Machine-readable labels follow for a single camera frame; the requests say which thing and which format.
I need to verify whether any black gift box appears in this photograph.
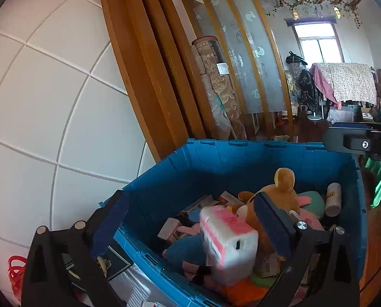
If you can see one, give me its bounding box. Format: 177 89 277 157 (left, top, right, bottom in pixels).
61 240 134 291

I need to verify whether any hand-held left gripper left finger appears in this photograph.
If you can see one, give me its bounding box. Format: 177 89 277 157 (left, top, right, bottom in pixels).
21 190 131 307

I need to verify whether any brown small box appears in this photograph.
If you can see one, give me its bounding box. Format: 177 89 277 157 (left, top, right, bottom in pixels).
219 191 245 208

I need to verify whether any window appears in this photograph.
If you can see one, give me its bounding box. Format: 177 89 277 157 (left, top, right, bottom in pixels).
285 17 344 64

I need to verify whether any white fan stand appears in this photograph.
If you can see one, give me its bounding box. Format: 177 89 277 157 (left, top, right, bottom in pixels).
307 96 323 121

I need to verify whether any blue plastic storage crate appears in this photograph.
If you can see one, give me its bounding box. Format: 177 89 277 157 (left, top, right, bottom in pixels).
99 138 368 307

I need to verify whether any pale rolled fabric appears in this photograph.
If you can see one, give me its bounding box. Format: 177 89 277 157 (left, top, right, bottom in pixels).
193 46 232 139

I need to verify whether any white cylindrical bottle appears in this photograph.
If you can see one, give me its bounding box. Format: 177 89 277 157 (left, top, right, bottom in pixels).
325 182 342 217

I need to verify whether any wooden wall frame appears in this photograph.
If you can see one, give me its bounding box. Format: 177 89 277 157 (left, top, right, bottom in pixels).
96 0 229 163

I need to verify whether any floral cloth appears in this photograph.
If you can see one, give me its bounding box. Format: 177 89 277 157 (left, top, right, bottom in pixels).
309 62 377 104

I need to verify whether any blue plush toy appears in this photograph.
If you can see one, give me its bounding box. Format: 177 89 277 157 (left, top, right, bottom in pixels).
163 230 210 279

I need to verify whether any orange plush toy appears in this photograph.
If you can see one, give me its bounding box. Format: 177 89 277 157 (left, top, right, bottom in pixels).
222 278 269 307

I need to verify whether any black hanging clothing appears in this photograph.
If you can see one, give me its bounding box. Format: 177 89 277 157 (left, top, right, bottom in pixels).
286 51 320 112

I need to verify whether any red bear suitcase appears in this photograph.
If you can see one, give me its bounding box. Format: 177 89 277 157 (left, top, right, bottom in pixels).
7 255 28 304

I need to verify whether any pink white small box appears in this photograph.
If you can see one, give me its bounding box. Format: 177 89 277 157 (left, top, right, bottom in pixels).
157 217 182 244

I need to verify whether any wooden frosted glass partition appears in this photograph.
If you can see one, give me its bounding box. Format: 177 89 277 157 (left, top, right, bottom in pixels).
174 0 295 143

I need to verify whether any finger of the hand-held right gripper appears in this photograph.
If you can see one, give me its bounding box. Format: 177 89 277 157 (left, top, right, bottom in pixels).
321 122 381 163

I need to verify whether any pink white tissue pack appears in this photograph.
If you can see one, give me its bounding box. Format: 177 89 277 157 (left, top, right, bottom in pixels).
199 205 259 287

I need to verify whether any hanging vine decoration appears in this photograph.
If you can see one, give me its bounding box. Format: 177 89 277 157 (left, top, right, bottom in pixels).
267 0 367 29

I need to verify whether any green pink plush toy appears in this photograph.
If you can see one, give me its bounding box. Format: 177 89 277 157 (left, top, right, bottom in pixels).
297 191 325 227

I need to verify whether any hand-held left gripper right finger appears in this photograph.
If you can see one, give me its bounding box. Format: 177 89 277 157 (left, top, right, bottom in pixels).
254 192 360 307

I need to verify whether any clear storage bin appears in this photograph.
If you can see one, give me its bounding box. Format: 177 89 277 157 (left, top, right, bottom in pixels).
327 107 364 124

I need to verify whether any white flat box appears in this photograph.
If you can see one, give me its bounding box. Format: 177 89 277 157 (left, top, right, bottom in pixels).
179 194 221 221

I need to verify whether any rolled patterned carpet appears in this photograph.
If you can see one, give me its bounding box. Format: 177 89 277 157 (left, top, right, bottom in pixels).
191 36 247 140

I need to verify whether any brown bear plush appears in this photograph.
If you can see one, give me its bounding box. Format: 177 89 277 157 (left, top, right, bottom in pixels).
237 167 301 259

